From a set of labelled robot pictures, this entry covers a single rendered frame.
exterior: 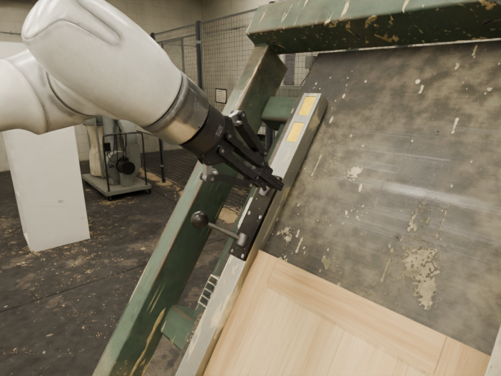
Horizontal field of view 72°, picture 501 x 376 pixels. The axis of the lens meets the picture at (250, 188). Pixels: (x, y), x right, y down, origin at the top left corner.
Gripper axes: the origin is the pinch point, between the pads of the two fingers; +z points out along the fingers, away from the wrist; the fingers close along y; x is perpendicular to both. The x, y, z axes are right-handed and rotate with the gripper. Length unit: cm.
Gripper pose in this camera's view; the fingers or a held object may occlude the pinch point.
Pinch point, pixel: (267, 178)
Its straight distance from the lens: 64.0
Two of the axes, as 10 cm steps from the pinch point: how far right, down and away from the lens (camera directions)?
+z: 5.8, 3.9, 7.1
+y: 4.1, -9.0, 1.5
